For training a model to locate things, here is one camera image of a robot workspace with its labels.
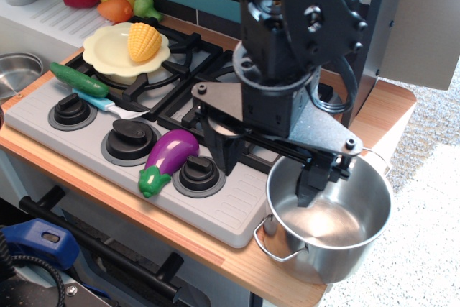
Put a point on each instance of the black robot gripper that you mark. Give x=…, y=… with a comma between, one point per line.
x=286, y=107

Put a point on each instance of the stainless steel pot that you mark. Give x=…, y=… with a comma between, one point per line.
x=326, y=241

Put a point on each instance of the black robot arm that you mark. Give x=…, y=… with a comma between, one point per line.
x=305, y=33

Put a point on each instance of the right black stove knob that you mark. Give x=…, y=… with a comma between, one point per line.
x=198, y=177

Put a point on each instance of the black stove knob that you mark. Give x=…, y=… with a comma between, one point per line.
x=71, y=113
x=129, y=143
x=198, y=177

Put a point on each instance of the middle black stove knob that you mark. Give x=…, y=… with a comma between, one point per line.
x=129, y=143

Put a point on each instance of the grey toy stove top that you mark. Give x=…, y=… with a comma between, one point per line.
x=227, y=207

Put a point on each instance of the left black stove knob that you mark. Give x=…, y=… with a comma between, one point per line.
x=71, y=113

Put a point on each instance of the right black burner grate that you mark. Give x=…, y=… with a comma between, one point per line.
x=253, y=150

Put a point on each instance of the black burner grate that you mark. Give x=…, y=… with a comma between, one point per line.
x=253, y=150
x=151, y=85

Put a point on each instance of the purple toy eggplant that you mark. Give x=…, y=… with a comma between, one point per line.
x=166, y=157

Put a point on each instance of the wooden toy kitchen counter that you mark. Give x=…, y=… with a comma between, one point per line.
x=380, y=123

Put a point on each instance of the left black burner grate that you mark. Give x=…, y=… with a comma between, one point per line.
x=151, y=85

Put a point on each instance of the yellow toy corn cob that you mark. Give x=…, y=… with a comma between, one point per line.
x=143, y=43

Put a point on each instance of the green toy vegetable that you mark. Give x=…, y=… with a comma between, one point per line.
x=146, y=9

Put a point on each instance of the cream yellow toy plate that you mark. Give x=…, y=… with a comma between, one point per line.
x=106, y=50

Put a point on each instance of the orange toy carrot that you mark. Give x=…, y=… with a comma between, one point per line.
x=115, y=10

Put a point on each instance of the green toy cucumber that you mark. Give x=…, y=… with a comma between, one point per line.
x=79, y=80

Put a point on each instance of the blue plastic clamp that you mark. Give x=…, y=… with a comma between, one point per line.
x=43, y=240

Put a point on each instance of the metal sink bowl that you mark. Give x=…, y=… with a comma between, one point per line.
x=18, y=70

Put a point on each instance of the blue handled toy knife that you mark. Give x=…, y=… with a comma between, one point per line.
x=106, y=105

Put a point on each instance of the black oven door handle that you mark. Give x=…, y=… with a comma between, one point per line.
x=159, y=281

